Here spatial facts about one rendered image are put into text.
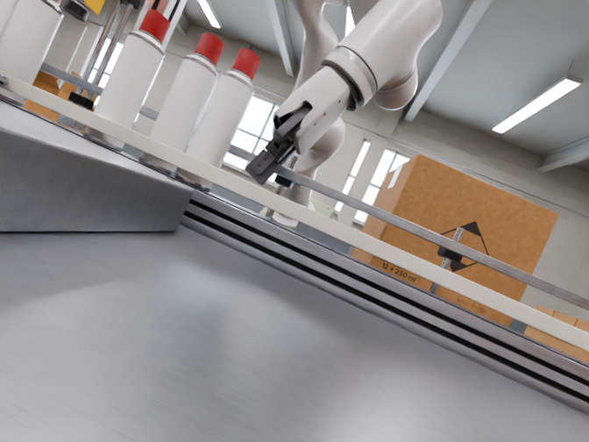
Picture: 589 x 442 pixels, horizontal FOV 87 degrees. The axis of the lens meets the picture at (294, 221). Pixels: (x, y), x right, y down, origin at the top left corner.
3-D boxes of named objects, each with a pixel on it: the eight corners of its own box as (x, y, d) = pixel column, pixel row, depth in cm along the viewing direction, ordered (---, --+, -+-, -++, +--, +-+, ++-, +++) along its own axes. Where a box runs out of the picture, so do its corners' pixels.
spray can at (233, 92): (167, 174, 42) (230, 37, 42) (184, 181, 48) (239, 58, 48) (202, 189, 42) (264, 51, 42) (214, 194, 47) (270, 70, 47)
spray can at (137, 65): (73, 131, 43) (133, -3, 43) (99, 142, 49) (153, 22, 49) (105, 146, 43) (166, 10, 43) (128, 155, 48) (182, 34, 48)
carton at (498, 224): (363, 275, 62) (419, 152, 62) (347, 261, 86) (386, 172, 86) (504, 339, 61) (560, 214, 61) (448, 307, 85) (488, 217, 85)
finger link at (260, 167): (277, 135, 44) (244, 169, 44) (274, 128, 41) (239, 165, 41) (294, 151, 44) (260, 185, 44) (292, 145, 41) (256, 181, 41)
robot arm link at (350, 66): (330, 69, 49) (317, 83, 49) (333, 34, 40) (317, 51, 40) (370, 105, 48) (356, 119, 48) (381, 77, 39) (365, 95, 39)
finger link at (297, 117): (318, 96, 42) (301, 126, 46) (284, 113, 37) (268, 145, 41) (325, 102, 42) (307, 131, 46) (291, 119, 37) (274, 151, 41)
